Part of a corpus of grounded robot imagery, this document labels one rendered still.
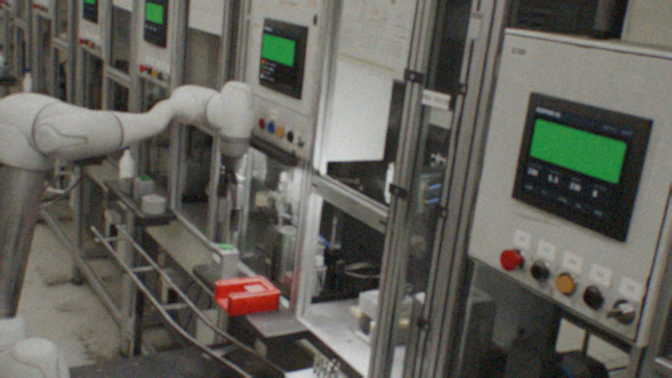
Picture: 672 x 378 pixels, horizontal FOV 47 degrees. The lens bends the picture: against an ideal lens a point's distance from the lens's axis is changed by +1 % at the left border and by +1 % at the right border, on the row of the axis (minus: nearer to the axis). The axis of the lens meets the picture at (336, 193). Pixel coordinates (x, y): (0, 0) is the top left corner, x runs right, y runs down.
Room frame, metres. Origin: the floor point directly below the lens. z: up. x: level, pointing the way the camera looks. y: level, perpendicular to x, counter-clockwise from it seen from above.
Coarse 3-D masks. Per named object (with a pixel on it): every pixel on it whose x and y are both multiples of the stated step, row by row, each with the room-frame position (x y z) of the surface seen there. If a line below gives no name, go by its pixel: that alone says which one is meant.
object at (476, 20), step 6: (474, 12) 1.59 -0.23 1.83; (480, 12) 1.58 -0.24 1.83; (246, 18) 2.47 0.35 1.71; (474, 18) 1.59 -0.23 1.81; (480, 18) 1.58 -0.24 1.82; (474, 24) 1.59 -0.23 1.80; (480, 24) 1.57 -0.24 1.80; (468, 30) 1.60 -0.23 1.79; (474, 30) 1.59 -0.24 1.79; (480, 30) 1.57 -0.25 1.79; (468, 36) 1.60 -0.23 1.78; (474, 36) 1.58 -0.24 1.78
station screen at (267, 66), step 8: (264, 32) 2.29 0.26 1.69; (272, 32) 2.25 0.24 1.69; (280, 32) 2.21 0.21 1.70; (288, 32) 2.17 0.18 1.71; (296, 40) 2.13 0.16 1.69; (264, 64) 2.28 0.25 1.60; (272, 64) 2.23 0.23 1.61; (280, 64) 2.19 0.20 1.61; (288, 64) 2.15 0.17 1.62; (264, 72) 2.27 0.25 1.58; (272, 72) 2.23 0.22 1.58; (280, 72) 2.19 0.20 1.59; (288, 72) 2.15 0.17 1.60; (264, 80) 2.27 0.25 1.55; (272, 80) 2.23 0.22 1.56; (280, 80) 2.19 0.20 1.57; (288, 80) 2.15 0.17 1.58; (288, 88) 2.14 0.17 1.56
